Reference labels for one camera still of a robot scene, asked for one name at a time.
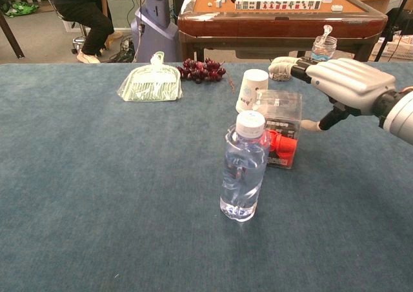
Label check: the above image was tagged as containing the clear box with red item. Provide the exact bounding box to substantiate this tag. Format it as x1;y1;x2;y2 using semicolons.
253;89;303;170

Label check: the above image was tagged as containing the black tripod leg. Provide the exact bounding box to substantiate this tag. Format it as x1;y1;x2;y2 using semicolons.
374;0;408;63

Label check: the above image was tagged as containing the white paper cup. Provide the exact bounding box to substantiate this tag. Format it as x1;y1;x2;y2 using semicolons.
235;68;270;114

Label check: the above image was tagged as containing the rolling office stool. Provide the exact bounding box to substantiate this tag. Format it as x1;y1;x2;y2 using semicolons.
48;0;93;55

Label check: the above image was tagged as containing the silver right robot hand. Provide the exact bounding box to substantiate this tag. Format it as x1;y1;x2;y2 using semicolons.
268;56;397;132

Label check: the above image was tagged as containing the blue grey robot body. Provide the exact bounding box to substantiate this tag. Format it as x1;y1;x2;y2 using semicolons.
130;0;180;63

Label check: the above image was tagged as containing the green plastic bag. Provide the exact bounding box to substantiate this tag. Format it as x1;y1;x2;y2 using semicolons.
5;1;40;18

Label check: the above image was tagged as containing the clear glass jar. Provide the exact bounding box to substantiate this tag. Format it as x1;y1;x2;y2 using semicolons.
310;24;337;62

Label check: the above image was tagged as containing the seated person in black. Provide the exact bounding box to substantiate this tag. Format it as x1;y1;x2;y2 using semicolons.
48;0;124;64

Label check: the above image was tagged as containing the row of mahjong tiles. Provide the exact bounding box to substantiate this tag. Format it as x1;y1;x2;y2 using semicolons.
234;0;323;11

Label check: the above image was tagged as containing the dark red grape bunch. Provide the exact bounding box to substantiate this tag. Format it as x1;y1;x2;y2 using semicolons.
176;57;227;85

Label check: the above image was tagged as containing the packaged green dustpan brush set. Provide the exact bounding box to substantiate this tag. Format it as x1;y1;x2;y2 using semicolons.
117;50;183;103

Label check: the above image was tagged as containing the white plastic crate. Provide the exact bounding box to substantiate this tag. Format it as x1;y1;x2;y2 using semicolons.
370;34;413;61

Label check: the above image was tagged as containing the wooden mahjong table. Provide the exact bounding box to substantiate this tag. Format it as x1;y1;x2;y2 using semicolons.
177;0;388;63

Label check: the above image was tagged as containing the clear water bottle white cap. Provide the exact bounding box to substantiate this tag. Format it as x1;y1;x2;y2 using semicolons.
219;110;272;223

